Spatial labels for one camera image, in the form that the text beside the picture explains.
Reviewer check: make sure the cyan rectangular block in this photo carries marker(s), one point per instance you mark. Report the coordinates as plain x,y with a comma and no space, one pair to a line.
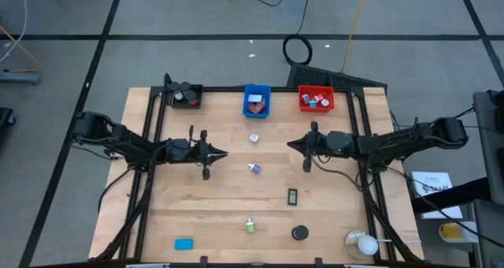
184,244

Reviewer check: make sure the white sand hourglass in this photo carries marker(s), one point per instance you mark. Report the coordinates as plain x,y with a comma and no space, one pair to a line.
179,96

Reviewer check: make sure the cyan white USB wall charger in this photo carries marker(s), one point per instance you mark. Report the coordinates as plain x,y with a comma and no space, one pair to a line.
313,103

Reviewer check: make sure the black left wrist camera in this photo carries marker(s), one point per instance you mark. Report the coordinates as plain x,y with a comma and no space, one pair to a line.
197,152

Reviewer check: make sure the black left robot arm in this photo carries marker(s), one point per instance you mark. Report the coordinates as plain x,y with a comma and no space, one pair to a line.
126,142

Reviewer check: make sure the white printed booklet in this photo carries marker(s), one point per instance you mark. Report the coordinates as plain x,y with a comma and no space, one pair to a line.
433,181

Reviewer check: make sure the black rectangular LCD device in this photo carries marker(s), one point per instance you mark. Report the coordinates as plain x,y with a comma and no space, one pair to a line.
292,196

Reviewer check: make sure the black shallow tray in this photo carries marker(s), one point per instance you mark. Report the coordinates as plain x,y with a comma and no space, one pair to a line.
200,104

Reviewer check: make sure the black metal table frame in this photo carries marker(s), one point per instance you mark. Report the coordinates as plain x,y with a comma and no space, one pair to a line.
220,89

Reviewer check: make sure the red sand hourglass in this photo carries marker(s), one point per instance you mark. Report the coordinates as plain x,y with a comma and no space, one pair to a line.
192,96

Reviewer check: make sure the orange sand hourglass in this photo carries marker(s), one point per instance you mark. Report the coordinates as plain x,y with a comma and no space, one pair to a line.
185,86

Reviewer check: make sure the red white USB wall charger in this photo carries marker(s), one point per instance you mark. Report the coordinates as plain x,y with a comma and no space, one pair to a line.
318,98

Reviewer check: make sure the black floor mat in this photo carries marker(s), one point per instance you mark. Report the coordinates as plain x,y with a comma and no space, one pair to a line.
315,77

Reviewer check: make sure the white rectangular LCD device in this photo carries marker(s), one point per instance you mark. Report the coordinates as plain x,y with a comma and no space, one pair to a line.
255,97

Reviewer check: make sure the black table clamp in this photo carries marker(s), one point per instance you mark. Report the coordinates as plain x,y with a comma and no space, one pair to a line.
203,261
318,261

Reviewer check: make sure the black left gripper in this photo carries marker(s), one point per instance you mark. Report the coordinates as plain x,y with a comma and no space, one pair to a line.
205,169

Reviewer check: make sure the thin white stick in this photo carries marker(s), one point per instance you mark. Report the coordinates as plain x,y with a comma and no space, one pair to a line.
397,241

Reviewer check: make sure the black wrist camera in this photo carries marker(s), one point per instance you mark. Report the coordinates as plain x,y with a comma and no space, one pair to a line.
197,152
321,144

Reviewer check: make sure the green white USB wall charger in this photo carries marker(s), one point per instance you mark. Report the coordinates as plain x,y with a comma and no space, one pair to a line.
254,138
250,225

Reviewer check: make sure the white ball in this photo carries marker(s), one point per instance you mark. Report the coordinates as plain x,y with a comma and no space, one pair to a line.
368,245

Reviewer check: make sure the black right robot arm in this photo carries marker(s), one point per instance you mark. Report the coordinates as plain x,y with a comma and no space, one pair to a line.
393,144

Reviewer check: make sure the grey floor stand base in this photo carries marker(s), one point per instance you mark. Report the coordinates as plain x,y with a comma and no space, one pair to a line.
19,78

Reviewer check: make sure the black floor object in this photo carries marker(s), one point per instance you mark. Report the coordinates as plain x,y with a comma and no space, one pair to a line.
4,116

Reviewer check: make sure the black capped hourglass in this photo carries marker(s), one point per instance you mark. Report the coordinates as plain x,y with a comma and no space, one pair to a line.
300,232

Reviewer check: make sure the grey box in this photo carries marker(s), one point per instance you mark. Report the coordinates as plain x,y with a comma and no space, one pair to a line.
488,236

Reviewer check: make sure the red plastic basket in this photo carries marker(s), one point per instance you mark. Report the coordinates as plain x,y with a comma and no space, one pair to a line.
303,108

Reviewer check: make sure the blue plastic basket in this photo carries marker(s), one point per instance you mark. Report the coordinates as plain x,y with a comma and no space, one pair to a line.
246,112

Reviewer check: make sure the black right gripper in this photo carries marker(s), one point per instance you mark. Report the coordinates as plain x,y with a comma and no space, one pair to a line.
308,163

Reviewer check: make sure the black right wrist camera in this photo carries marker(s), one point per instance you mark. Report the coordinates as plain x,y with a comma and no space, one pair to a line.
321,144

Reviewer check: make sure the black bar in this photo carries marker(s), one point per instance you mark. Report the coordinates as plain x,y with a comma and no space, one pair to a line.
453,197

